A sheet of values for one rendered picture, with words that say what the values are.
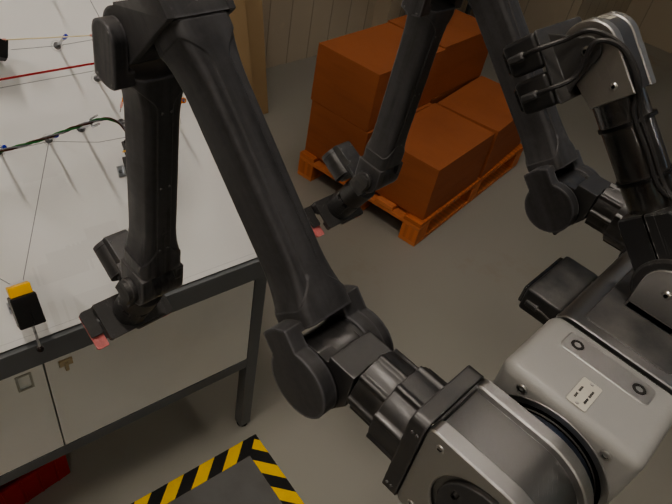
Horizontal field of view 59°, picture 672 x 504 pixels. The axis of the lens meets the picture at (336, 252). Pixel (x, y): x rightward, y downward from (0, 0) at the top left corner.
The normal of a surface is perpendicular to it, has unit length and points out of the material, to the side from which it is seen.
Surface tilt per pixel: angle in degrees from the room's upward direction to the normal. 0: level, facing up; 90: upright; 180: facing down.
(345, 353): 0
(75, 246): 54
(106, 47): 90
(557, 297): 0
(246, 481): 0
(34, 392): 90
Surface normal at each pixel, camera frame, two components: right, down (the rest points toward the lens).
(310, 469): 0.16, -0.73
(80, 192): 0.58, 0.05
